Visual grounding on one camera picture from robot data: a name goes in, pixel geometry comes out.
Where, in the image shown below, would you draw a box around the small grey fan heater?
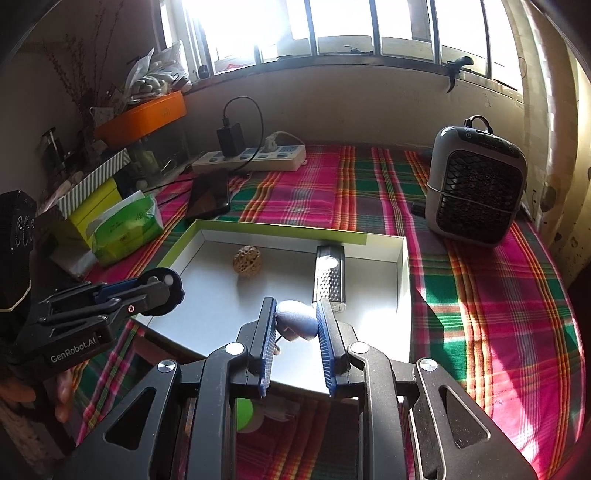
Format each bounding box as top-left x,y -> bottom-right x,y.
425,115 -> 528,250

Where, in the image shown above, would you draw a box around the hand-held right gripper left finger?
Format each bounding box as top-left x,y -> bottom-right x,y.
55,298 -> 278,480

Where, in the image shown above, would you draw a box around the shallow white cardboard box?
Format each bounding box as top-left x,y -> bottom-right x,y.
136,219 -> 411,398

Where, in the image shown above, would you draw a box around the striped cardboard box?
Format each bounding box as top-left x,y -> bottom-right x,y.
58,148 -> 132,217

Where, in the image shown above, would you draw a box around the dried branches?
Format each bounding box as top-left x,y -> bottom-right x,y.
41,9 -> 125,121

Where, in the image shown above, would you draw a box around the small green cup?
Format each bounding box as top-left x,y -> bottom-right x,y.
236,398 -> 257,432

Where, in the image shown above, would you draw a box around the person's left hand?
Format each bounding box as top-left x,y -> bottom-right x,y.
0,364 -> 75,423

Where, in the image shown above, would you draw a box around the black rectangular remote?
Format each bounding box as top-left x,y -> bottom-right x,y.
311,244 -> 348,315

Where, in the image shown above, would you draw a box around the white rounded knob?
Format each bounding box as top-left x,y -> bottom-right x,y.
276,300 -> 320,342

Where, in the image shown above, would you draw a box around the white power strip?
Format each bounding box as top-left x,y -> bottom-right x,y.
191,143 -> 308,175

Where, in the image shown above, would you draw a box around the brown walnut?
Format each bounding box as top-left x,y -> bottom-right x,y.
232,246 -> 262,274

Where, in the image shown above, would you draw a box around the black window handle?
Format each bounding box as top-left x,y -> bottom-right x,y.
445,56 -> 475,95

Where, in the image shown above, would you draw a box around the clear glass tank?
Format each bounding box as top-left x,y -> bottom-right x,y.
124,124 -> 190,185

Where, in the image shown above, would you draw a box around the plaid cloth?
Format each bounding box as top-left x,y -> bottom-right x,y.
69,143 -> 587,480

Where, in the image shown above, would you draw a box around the black charger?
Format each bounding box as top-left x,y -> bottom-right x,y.
217,124 -> 245,158

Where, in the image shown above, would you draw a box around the black smartphone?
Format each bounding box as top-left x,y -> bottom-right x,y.
186,172 -> 232,220

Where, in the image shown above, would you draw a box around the yellow cardboard box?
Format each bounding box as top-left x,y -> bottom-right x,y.
60,178 -> 123,245

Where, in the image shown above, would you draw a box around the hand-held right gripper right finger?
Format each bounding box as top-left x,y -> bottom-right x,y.
317,299 -> 539,480

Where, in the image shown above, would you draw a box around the white plug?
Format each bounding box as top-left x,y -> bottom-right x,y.
263,131 -> 305,153

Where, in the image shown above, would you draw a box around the heart print curtain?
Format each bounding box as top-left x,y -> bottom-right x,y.
503,0 -> 591,287

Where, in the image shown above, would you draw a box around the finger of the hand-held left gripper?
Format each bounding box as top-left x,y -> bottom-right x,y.
44,268 -> 183,319
37,298 -> 139,335

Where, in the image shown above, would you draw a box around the clear plastic bag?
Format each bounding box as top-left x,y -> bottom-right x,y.
122,41 -> 190,104

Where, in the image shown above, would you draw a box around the metal window grille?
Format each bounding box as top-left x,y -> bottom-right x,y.
157,0 -> 532,93

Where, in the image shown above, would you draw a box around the black charging cable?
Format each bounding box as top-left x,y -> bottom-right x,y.
222,96 -> 265,178

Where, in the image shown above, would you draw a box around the orange box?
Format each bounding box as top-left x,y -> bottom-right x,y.
95,91 -> 188,148

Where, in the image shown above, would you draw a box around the green tissue pack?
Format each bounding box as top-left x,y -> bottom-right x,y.
90,191 -> 164,267

